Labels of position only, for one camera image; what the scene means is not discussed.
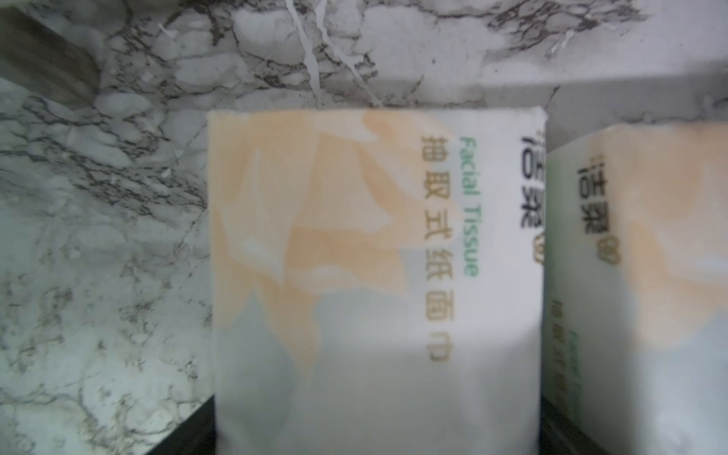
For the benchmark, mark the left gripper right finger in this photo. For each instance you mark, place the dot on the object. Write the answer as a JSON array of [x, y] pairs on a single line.
[[558, 436]]

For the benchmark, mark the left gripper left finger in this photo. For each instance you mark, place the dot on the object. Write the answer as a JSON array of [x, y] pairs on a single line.
[[195, 436]]

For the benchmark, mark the white tissue pack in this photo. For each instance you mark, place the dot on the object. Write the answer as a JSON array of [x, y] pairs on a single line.
[[634, 348], [376, 280]]

